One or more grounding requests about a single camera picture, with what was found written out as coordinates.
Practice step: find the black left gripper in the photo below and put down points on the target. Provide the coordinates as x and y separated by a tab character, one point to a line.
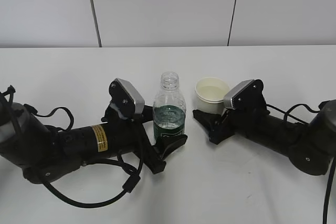
126	136

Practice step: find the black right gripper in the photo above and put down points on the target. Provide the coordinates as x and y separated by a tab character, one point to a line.
231	122

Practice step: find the clear green-label water bottle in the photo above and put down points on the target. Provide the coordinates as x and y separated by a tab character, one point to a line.
169	107

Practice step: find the white paper cup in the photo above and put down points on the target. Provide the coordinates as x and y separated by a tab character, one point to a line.
209	95

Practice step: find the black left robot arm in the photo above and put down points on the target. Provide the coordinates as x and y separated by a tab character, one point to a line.
56	152

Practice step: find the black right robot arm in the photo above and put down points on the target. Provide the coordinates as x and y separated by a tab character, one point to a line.
309	147

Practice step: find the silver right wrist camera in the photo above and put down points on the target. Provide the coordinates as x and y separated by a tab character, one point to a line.
246	95

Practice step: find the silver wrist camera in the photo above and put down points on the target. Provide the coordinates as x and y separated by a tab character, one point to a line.
246	95
125	99

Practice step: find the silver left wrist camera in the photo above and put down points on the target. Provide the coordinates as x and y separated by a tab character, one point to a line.
125	99

